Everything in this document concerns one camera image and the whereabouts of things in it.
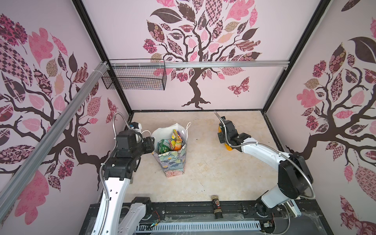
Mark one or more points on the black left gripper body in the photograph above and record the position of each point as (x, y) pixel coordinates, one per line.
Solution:
(146, 147)

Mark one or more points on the green white snack bag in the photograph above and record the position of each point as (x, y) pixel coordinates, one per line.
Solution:
(164, 146)

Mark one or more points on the black wire basket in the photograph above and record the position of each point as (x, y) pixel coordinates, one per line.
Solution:
(136, 74)

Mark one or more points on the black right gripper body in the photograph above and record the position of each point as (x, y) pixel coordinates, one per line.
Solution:
(222, 139)

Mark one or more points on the white slotted cable duct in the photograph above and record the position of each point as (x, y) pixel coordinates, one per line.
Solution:
(214, 226)

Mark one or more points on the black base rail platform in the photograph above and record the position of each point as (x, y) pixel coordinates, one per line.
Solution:
(303, 217)

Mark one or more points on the aluminium rail back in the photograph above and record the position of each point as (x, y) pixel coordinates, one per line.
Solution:
(220, 64)

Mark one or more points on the yellow orange snack bag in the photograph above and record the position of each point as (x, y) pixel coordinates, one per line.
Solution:
(222, 139)

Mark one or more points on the orange snack bag with label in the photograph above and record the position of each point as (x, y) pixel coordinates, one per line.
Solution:
(176, 141)

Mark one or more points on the floral paper bag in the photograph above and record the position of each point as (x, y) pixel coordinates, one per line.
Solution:
(173, 162)

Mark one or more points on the aluminium rail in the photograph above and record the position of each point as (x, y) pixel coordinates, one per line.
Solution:
(22, 177)
(220, 64)

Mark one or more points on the small brown black bottle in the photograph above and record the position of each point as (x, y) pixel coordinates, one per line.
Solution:
(217, 210)

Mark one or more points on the aluminium rail left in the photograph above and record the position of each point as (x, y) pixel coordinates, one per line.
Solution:
(22, 177)

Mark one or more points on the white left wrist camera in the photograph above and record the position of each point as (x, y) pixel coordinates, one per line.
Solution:
(136, 126)

